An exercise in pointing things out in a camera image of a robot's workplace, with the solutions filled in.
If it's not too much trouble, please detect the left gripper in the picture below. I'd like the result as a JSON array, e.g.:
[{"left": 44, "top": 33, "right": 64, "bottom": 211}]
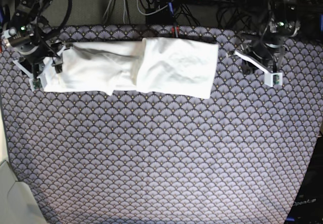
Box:
[{"left": 227, "top": 34, "right": 286, "bottom": 75}]

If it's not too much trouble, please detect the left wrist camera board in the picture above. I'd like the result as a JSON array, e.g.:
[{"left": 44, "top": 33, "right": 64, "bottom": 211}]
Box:
[{"left": 264, "top": 72, "right": 283, "bottom": 87}]

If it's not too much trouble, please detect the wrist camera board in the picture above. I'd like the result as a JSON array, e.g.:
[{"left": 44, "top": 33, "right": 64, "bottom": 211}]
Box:
[
  {"left": 29, "top": 78, "right": 47, "bottom": 91},
  {"left": 264, "top": 72, "right": 283, "bottom": 87}
]

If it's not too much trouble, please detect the black power adapter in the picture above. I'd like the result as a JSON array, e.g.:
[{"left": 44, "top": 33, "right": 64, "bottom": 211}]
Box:
[{"left": 145, "top": 7, "right": 174, "bottom": 25}]

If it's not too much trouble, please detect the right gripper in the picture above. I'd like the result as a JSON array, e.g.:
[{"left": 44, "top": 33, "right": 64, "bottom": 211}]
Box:
[{"left": 2, "top": 27, "right": 73, "bottom": 79}]

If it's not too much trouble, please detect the red black table clamp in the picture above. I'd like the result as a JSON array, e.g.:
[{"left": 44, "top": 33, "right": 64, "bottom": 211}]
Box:
[{"left": 171, "top": 26, "right": 180, "bottom": 38}]

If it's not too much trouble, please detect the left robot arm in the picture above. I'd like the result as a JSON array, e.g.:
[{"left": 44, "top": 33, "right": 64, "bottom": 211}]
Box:
[{"left": 235, "top": 0, "right": 300, "bottom": 75}]

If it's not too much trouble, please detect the white printed T-shirt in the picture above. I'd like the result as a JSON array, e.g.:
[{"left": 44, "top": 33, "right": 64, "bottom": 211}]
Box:
[{"left": 44, "top": 37, "right": 219, "bottom": 99}]

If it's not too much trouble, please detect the patterned fan-print tablecloth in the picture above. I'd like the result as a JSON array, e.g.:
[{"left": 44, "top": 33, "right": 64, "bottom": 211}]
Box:
[{"left": 1, "top": 26, "right": 322, "bottom": 223}]

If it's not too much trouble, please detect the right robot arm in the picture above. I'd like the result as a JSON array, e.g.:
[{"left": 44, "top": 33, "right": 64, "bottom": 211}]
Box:
[{"left": 3, "top": 0, "right": 72, "bottom": 82}]

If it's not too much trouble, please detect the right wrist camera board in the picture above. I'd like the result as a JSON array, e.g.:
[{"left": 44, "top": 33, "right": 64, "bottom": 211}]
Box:
[{"left": 29, "top": 78, "right": 47, "bottom": 91}]

